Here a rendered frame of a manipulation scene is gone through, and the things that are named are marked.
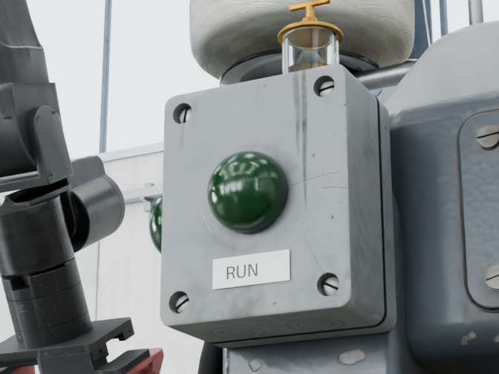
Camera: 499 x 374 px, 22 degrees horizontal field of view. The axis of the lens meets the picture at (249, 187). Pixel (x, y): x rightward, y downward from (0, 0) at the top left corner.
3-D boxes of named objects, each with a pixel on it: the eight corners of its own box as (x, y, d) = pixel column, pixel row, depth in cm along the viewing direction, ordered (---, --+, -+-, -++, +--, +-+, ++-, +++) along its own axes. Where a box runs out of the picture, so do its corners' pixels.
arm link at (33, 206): (-35, 204, 94) (29, 193, 91) (17, 184, 100) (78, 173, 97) (-11, 294, 95) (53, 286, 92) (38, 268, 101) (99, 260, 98)
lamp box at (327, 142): (157, 327, 46) (162, 96, 49) (216, 350, 50) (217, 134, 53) (351, 306, 43) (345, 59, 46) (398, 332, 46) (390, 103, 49)
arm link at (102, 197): (-65, 128, 95) (30, 109, 91) (19, 104, 105) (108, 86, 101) (-25, 283, 96) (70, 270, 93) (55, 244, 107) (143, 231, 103)
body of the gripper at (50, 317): (29, 351, 102) (6, 262, 101) (139, 339, 98) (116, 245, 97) (-18, 379, 96) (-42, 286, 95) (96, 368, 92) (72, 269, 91)
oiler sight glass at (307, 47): (272, 107, 55) (272, 33, 56) (297, 126, 57) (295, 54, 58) (326, 97, 54) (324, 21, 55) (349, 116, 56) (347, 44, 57)
